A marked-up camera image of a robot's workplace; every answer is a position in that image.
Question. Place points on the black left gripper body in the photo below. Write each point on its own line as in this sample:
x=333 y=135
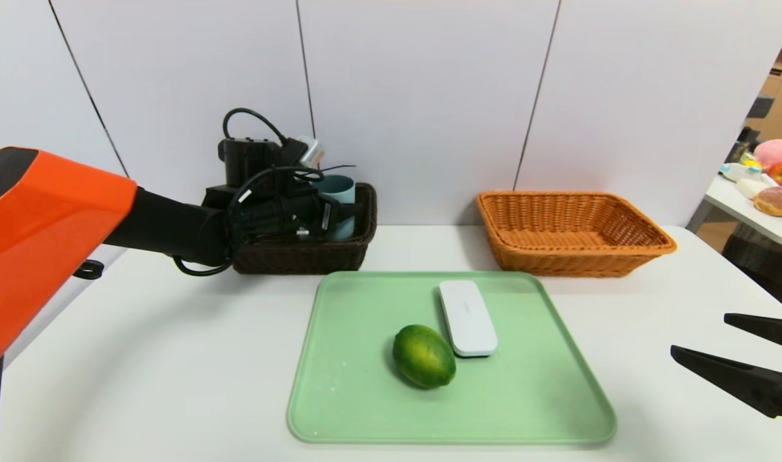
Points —
x=328 y=214

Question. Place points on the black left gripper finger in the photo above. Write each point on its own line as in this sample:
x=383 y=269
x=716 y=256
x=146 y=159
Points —
x=344 y=210

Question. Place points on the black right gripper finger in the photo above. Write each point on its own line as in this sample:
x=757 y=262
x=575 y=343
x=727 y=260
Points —
x=769 y=330
x=737 y=378

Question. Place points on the blue-grey plastic cup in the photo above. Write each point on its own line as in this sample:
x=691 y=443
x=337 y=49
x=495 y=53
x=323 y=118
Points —
x=339 y=186

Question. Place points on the white whiteboard eraser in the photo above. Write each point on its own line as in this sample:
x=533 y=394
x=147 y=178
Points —
x=467 y=317

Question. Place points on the green lime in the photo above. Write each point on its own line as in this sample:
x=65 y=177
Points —
x=424 y=356

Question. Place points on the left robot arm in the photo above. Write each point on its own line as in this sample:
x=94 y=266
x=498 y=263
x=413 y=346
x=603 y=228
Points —
x=44 y=212

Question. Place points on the dark brown wicker basket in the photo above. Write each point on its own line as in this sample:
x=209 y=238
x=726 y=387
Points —
x=301 y=260

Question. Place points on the orange wicker basket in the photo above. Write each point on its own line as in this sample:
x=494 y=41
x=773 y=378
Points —
x=557 y=260

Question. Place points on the glazed donut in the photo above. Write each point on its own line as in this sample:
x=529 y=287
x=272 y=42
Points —
x=774 y=201

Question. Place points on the white side table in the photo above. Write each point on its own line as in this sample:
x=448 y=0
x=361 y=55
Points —
x=730 y=202

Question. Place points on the white oval item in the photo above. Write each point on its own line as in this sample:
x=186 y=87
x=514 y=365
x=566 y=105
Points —
x=748 y=188

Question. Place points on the white bottle with blue cap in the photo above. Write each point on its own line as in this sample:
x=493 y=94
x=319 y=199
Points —
x=737 y=172

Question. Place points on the pink plush toy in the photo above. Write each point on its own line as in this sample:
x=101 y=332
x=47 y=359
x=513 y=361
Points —
x=775 y=153

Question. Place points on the light green plastic tray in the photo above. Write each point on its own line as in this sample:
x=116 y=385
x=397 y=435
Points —
x=365 y=404

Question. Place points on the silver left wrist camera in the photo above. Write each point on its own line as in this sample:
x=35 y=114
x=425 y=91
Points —
x=310 y=153

